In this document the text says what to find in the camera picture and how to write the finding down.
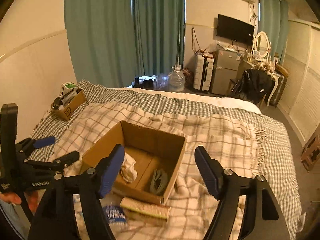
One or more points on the beige boxed comb package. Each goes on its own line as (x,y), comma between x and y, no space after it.
(151,210)

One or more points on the large clear water jug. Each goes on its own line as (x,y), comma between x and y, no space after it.
(176,79)

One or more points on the grey mini fridge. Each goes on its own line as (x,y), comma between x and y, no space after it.
(225,68)

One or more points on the teal curtain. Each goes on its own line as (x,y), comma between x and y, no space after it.
(274,21)
(111,42)

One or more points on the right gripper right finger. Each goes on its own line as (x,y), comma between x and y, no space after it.
(262,218)

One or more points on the brown wooden stool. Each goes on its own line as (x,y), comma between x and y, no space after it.
(310,154)

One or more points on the teal curtain right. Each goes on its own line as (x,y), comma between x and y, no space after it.
(274,21)

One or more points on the large open cardboard box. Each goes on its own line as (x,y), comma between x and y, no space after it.
(152,149)

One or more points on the green belt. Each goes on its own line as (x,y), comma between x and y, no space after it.
(159,182)

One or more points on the black jacket on chair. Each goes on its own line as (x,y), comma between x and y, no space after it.
(252,86)

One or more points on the green checked bed sheet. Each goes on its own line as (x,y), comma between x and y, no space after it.
(275,161)

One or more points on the white suitcase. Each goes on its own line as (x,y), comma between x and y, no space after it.
(203,73)

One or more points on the small SF cardboard box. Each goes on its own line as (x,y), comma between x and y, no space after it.
(69,109)

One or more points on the person's left hand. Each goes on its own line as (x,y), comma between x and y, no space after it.
(13,198)

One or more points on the black wall television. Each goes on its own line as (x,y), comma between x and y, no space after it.
(234,30)

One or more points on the beige plaid blanket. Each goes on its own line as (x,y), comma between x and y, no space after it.
(231,143)

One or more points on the white oval vanity mirror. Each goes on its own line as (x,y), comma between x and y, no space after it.
(261,46)

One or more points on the white sliding wardrobe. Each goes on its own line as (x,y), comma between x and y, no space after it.
(300,99)

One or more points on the teal curtain left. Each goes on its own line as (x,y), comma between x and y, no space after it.
(111,42)

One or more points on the white sock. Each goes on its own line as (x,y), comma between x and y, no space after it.
(128,172)

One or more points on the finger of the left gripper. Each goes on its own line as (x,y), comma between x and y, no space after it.
(56,165)
(28,145)

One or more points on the blue labelled cotton swab jar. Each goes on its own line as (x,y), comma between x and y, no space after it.
(113,212)

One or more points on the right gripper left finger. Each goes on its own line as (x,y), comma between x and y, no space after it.
(55,216)

